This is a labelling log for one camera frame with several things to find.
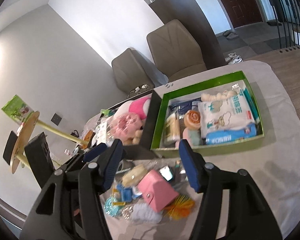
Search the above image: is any white medical cotton swab pack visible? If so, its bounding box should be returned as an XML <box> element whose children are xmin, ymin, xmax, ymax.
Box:
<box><xmin>198</xmin><ymin>80</ymin><xmax>260</xmax><ymax>138</ymax></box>

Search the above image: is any cotton swab bag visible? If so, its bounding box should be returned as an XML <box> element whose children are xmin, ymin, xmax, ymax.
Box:
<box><xmin>164</xmin><ymin>112</ymin><xmax>181</xmax><ymax>144</ymax></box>

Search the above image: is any wooden round stand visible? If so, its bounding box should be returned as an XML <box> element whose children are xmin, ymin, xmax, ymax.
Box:
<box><xmin>10</xmin><ymin>111</ymin><xmax>89</xmax><ymax>174</ymax></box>

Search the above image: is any teal knitted coaster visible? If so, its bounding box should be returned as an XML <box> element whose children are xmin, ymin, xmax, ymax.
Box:
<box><xmin>104</xmin><ymin>196</ymin><xmax>126</xmax><ymax>217</ymax></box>

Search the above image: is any green leaflet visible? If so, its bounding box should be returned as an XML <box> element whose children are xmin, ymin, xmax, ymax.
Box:
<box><xmin>1</xmin><ymin>95</ymin><xmax>34</xmax><ymax>125</ymax></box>

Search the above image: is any grey table cloth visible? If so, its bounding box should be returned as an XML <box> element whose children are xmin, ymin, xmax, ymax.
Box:
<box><xmin>106</xmin><ymin>60</ymin><xmax>300</xmax><ymax>239</ymax></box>

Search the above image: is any cream sponge in bag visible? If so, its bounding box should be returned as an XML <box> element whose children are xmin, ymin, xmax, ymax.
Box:
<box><xmin>122</xmin><ymin>164</ymin><xmax>148</xmax><ymax>187</ymax></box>

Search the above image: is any orange yellow koosh ball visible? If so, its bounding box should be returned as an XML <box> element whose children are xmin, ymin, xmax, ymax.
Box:
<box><xmin>164</xmin><ymin>194</ymin><xmax>195</xmax><ymax>220</ymax></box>

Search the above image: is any light blue fluffy cloth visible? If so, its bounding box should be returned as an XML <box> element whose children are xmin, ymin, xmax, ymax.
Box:
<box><xmin>130</xmin><ymin>203</ymin><xmax>162</xmax><ymax>224</ymax></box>

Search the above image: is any green cardboard box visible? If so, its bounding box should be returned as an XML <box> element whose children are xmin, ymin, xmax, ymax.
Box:
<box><xmin>151</xmin><ymin>71</ymin><xmax>264</xmax><ymax>158</ymax></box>

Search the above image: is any pink snap wallet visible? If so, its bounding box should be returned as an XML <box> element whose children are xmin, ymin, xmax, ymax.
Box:
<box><xmin>137</xmin><ymin>170</ymin><xmax>179</xmax><ymax>212</ymax></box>

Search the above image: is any blue tissue packet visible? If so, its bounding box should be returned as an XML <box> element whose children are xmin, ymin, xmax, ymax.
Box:
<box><xmin>205</xmin><ymin>124</ymin><xmax>257</xmax><ymax>145</ymax></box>

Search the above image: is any pink flower plush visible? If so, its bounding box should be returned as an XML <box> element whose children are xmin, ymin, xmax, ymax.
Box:
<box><xmin>109</xmin><ymin>113</ymin><xmax>142</xmax><ymax>142</ymax></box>

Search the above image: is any black cardboard box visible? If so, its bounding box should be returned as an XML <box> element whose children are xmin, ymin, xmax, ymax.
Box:
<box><xmin>94</xmin><ymin>90</ymin><xmax>161</xmax><ymax>160</ymax></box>

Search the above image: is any dark tissue pack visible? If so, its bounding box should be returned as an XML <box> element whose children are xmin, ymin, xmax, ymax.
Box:
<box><xmin>159</xmin><ymin>165</ymin><xmax>174</xmax><ymax>181</ymax></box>

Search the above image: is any pink plush toy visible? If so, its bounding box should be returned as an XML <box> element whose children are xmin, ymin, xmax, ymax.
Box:
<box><xmin>114</xmin><ymin>96</ymin><xmax>151</xmax><ymax>120</ymax></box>

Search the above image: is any tan swirl plush bun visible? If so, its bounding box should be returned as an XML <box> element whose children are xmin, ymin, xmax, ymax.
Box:
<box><xmin>184</xmin><ymin>110</ymin><xmax>200</xmax><ymax>130</ymax></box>

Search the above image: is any far brown dining chair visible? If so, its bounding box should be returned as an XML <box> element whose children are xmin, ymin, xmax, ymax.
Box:
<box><xmin>111</xmin><ymin>48</ymin><xmax>168</xmax><ymax>94</ymax></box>

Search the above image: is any brown dining chair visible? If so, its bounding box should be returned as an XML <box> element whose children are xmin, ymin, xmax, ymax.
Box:
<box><xmin>111</xmin><ymin>48</ymin><xmax>168</xmax><ymax>94</ymax></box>
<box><xmin>147</xmin><ymin>20</ymin><xmax>207</xmax><ymax>82</ymax></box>

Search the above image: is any beige plush toy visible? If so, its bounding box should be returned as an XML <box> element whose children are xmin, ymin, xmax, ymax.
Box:
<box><xmin>200</xmin><ymin>90</ymin><xmax>238</xmax><ymax>102</ymax></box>

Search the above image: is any near brown dining chair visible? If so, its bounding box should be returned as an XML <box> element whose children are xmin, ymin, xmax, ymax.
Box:
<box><xmin>147</xmin><ymin>20</ymin><xmax>207</xmax><ymax>82</ymax></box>

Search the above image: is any dark cabinet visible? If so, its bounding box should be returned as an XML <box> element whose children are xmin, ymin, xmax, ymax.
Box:
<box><xmin>149</xmin><ymin>0</ymin><xmax>226</xmax><ymax>69</ymax></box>

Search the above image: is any dark wooden door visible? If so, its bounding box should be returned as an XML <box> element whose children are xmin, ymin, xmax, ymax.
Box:
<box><xmin>221</xmin><ymin>0</ymin><xmax>262</xmax><ymax>28</ymax></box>

